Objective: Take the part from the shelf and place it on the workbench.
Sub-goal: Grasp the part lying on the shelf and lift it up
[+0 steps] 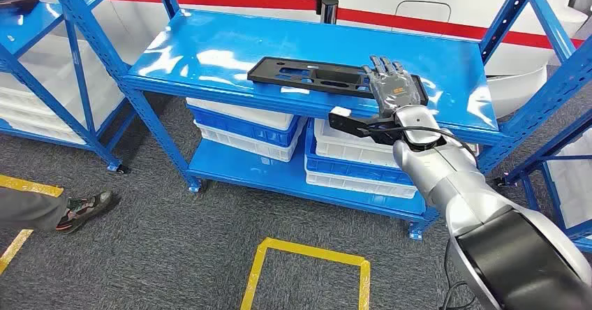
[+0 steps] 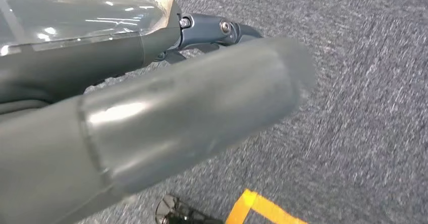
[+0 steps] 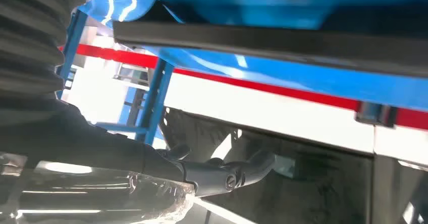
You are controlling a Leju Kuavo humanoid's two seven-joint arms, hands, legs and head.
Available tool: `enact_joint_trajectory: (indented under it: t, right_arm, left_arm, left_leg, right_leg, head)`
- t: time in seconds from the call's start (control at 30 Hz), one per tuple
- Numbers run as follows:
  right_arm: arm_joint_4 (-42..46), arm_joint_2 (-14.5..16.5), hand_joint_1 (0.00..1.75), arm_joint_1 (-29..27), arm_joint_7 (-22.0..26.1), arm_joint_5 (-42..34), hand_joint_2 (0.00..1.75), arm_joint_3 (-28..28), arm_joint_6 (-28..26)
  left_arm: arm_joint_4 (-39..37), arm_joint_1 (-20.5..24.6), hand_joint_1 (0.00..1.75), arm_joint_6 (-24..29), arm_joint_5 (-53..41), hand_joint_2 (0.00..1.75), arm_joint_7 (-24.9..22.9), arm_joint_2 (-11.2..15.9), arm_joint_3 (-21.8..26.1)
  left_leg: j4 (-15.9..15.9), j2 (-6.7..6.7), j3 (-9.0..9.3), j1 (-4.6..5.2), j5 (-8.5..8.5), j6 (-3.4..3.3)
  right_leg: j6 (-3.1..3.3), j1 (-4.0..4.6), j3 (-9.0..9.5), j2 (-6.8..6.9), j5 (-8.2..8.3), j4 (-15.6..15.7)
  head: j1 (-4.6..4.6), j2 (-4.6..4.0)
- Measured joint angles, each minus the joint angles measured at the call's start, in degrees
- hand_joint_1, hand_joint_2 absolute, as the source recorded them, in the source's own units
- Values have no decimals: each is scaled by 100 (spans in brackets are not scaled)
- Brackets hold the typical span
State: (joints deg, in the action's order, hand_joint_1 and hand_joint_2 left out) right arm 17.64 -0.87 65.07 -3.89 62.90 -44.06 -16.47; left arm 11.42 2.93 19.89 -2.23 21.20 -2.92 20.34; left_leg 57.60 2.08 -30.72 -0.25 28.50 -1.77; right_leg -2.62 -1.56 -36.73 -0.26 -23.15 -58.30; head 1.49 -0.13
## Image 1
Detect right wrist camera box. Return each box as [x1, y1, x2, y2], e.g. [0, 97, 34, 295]
[328, 106, 404, 146]

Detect black stanchion post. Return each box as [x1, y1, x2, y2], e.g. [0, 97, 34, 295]
[316, 0, 339, 25]

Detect person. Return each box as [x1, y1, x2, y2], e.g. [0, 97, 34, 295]
[0, 186, 114, 235]

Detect white plastic crate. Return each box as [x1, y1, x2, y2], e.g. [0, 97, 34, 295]
[194, 118, 306, 163]
[13, 35, 126, 128]
[305, 157, 419, 200]
[313, 118, 408, 169]
[0, 83, 94, 145]
[547, 129, 592, 228]
[186, 97, 296, 132]

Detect black flat plastic part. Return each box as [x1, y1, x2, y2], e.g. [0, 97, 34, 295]
[0, 0, 40, 17]

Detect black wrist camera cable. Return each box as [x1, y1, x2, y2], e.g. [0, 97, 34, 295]
[369, 126, 480, 165]

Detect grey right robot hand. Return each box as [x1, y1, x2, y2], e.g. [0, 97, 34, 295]
[362, 55, 424, 117]

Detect blue metal shelf rack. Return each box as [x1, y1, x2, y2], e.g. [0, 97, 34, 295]
[0, 0, 138, 175]
[492, 109, 592, 253]
[40, 0, 592, 242]

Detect blue plastic crate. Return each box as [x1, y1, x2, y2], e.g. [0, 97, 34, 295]
[187, 104, 304, 148]
[304, 127, 415, 187]

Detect person's shoe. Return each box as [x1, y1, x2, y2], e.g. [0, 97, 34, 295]
[55, 191, 114, 235]

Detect black plastic bracket part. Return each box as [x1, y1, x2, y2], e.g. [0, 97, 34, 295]
[246, 57, 429, 107]

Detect black hanging arm cable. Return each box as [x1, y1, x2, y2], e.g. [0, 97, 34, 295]
[439, 240, 478, 310]

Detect yellow floor tape square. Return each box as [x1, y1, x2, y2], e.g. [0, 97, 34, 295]
[0, 175, 64, 276]
[239, 237, 372, 310]

